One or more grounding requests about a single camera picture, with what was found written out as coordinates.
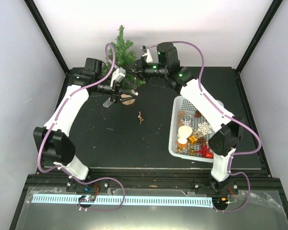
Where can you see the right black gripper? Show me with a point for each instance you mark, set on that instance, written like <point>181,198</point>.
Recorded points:
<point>139,65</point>

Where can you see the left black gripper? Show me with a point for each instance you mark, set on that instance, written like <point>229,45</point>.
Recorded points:
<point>117,96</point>

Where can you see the small green christmas tree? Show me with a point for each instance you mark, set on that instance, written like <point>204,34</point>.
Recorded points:
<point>124,56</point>

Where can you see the brown berry twig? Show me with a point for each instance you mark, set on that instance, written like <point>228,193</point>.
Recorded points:
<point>140,117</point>

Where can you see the white perforated plastic basket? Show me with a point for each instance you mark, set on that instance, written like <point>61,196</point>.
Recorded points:
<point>183,109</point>

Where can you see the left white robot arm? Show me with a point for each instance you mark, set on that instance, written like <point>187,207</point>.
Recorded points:
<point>55,149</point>

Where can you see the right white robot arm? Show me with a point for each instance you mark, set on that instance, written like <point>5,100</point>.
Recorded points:
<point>226,127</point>

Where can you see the clear battery box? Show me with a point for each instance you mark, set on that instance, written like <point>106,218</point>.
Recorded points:
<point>108,103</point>

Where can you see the silver star ornament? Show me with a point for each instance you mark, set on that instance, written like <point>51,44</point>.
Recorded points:
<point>186,123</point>

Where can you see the brown pine cone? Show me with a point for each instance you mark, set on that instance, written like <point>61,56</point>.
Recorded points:
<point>197,114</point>
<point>202,141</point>

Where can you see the gold gift box ornament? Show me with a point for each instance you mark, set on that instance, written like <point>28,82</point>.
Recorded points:
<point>192,140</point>

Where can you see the white wooden snowflake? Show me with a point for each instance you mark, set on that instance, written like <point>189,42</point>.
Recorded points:
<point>204,128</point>

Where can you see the red star ornament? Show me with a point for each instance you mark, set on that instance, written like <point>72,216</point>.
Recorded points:
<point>205,152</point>

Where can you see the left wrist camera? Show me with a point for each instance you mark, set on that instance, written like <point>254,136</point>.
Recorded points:
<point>117,76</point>

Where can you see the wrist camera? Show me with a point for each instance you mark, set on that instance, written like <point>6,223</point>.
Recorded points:
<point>117,76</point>
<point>146,56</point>

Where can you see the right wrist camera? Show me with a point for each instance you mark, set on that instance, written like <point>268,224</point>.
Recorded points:
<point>146,56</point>

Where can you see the white slotted cable duct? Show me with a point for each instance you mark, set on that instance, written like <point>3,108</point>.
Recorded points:
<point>171,201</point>

